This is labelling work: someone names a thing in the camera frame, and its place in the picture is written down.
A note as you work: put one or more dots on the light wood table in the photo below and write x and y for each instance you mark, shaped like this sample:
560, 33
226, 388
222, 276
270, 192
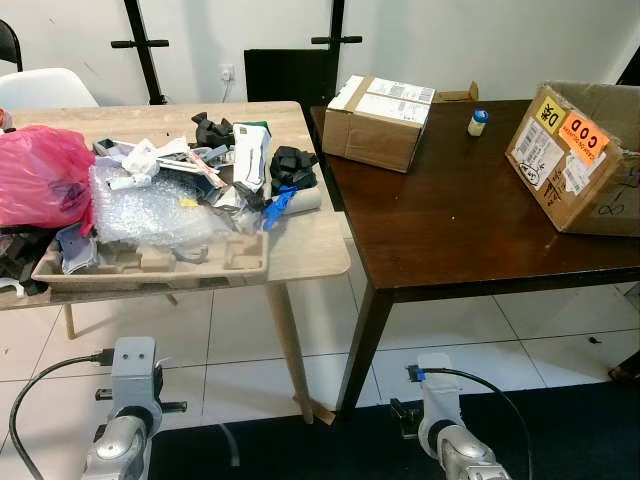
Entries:
310, 250

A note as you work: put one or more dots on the white wall socket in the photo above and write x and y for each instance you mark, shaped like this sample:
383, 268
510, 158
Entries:
226, 73

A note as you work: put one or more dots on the flat brown cardboard box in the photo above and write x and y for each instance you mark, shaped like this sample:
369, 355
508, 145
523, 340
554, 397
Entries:
458, 94

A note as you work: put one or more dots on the small white bottle blue cap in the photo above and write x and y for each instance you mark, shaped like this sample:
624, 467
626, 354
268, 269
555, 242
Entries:
478, 124

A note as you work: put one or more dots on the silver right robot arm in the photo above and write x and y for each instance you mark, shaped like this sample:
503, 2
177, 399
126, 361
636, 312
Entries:
470, 458

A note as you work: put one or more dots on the dark blue floor carpet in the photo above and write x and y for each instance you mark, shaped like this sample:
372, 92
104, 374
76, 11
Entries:
570, 430

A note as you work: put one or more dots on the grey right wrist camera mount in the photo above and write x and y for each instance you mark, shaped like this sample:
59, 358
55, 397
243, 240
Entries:
438, 395

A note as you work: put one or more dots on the blue rubber glove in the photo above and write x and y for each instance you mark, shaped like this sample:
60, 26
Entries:
279, 207

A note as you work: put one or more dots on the dark wood table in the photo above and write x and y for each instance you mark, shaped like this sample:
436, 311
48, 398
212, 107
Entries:
460, 220

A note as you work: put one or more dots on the black metal stand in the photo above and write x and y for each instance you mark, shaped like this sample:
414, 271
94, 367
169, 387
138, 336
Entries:
336, 30
145, 55

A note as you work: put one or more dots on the black chair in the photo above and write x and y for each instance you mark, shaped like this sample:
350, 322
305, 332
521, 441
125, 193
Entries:
10, 42

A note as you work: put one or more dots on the white paper package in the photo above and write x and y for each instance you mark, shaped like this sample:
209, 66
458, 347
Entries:
250, 155

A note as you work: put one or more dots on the large open cardboard box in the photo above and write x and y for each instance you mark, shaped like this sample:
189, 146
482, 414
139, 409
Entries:
580, 165

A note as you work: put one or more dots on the beige pulp packaging tray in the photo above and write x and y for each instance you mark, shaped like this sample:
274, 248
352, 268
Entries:
150, 268

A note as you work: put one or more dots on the black foam piece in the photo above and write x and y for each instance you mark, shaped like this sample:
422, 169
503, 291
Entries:
293, 167
212, 130

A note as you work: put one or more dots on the pink plastic bag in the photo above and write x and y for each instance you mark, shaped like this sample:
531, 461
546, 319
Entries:
40, 175

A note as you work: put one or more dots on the white plastic chair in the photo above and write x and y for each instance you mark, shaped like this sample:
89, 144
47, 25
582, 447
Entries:
45, 90

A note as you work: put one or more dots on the clear bubble wrap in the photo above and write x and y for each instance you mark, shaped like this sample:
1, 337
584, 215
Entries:
150, 210

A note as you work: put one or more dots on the small labelled cardboard box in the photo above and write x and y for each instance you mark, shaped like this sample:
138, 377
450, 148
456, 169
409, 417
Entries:
375, 130

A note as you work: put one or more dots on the black flat panel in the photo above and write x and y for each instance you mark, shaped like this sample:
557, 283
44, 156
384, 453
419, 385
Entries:
285, 75

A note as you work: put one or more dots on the crumpled white paper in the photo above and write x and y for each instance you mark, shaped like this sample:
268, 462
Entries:
138, 165

